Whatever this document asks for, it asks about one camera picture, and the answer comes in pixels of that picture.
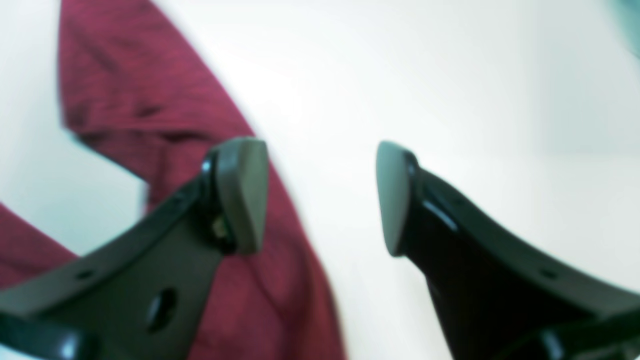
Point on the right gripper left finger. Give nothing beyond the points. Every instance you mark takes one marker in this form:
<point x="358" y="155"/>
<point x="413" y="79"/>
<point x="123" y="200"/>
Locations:
<point x="142" y="295"/>

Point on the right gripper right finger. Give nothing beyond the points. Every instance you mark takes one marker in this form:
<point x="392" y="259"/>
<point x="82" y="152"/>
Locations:
<point x="496" y="297"/>

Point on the dark red t-shirt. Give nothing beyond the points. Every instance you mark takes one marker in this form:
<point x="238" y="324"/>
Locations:
<point x="219" y="268"/>

